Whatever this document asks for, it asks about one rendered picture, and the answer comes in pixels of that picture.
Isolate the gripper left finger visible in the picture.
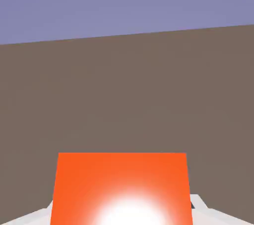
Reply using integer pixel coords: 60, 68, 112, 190
1, 199, 54, 225

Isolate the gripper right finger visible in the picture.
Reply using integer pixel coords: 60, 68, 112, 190
190, 194, 251, 225

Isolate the small orange cube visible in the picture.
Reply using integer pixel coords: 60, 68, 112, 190
50, 152, 194, 225

